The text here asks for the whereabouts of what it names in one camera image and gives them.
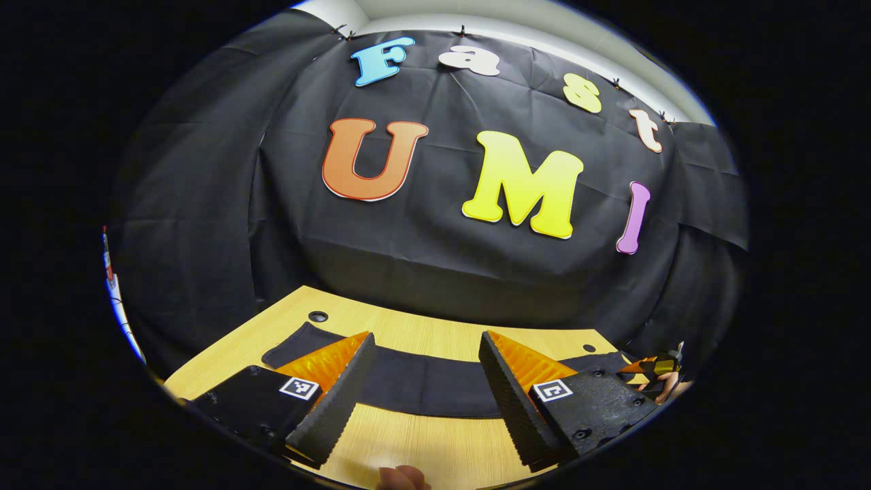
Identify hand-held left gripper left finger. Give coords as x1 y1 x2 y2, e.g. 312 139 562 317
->
184 331 377 471

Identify black backdrop cloth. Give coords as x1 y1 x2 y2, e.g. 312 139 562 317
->
109 10 751 382

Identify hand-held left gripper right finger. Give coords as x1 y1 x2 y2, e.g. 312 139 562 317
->
478 331 659 474

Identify black jeans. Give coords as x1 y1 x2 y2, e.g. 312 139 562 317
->
262 322 638 420

